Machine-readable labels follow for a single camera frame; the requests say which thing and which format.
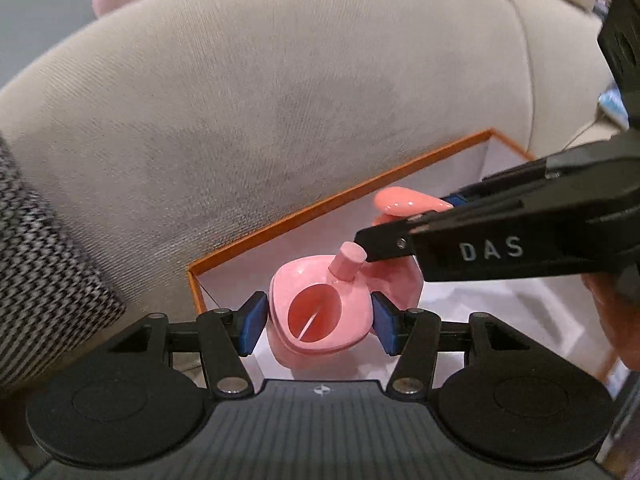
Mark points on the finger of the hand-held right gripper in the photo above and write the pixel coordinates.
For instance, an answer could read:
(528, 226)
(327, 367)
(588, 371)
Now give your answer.
(385, 242)
(500, 182)

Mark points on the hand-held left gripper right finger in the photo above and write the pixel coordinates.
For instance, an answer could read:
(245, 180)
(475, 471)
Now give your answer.
(385, 322)

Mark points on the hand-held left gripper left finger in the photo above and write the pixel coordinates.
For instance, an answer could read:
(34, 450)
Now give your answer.
(253, 322)

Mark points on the pink bottle with flip lid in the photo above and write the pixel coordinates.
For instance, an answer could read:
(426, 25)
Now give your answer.
(345, 315)

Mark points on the orange-rimmed white box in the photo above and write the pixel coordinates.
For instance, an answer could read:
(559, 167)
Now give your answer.
(500, 300)

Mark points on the person's right hand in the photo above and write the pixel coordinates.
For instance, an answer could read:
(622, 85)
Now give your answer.
(620, 325)

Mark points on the light blue printed tissue pack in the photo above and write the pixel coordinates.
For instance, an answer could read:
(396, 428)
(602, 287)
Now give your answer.
(614, 105)

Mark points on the beige fabric sofa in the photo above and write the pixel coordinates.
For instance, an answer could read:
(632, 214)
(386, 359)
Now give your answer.
(250, 120)

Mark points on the black white patterned cushion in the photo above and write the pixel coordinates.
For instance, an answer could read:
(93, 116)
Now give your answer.
(40, 280)

